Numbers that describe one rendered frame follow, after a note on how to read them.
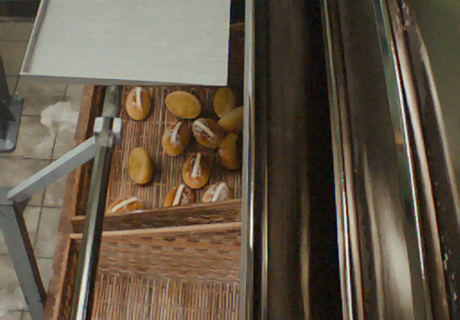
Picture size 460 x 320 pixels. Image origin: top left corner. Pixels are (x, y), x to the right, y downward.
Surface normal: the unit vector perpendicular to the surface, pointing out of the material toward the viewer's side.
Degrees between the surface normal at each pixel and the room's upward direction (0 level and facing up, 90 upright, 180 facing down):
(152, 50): 3
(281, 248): 11
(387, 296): 70
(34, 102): 0
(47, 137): 0
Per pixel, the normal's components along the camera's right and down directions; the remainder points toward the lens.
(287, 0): 0.23, -0.62
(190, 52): 0.00, -0.65
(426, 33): -0.92, -0.26
